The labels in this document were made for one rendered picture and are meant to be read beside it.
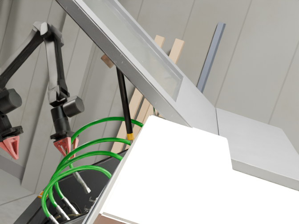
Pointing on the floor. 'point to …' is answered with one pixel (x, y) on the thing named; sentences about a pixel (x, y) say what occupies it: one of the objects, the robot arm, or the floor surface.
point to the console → (172, 179)
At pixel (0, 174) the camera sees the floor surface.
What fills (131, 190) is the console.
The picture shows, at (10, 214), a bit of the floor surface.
